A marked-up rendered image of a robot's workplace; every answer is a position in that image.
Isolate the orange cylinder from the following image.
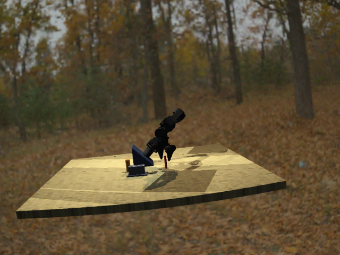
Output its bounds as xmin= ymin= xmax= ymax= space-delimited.
xmin=125 ymin=159 xmax=130 ymax=172

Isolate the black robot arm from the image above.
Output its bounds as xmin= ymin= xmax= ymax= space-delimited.
xmin=142 ymin=108 xmax=185 ymax=159

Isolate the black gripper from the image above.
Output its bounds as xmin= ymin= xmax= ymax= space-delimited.
xmin=156 ymin=136 xmax=176 ymax=162

